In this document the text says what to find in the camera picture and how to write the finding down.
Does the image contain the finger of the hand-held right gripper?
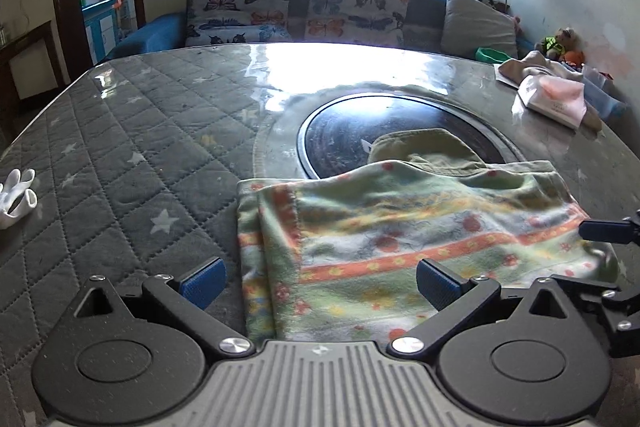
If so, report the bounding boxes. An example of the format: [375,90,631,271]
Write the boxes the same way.
[578,214,640,244]
[549,274,640,361]

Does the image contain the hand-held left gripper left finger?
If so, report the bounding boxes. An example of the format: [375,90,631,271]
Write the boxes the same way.
[74,257,253,358]

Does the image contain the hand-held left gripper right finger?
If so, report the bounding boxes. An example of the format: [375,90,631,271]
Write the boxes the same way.
[387,258,568,356]

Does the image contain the green printed baby garment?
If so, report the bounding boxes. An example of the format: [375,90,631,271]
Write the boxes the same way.
[235,127,621,344]

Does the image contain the pink cloth in clear bag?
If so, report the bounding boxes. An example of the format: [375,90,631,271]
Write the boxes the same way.
[514,74,587,130]

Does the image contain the grey quilted star table cover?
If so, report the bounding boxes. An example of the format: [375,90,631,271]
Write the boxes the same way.
[0,42,640,408]

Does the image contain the round black induction cooktop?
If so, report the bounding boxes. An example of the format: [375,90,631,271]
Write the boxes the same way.
[297,98,521,180]

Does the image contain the pink and white cloth packet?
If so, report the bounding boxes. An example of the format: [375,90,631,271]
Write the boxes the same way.
[494,50,604,130]

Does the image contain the brown plush toy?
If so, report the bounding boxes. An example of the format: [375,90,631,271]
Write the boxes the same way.
[535,26,584,66]

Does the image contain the white glove with pink cuff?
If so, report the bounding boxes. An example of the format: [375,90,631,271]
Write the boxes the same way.
[0,168,39,231]

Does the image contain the green plastic bowl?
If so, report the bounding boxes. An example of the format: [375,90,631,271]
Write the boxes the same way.
[475,47,511,63]

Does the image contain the grey pillow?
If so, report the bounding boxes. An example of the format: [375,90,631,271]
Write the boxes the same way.
[442,0,519,60]

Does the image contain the blue sofa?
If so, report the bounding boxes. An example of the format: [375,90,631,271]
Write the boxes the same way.
[102,0,532,64]

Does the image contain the butterfly print cushion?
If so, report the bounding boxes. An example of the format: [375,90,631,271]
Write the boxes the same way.
[184,0,292,47]
[303,0,412,48]

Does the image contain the blue and white cabinet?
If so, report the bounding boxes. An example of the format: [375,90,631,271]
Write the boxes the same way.
[82,0,124,64]

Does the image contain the dark wooden side table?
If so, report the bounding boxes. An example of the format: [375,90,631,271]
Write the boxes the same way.
[0,20,66,108]

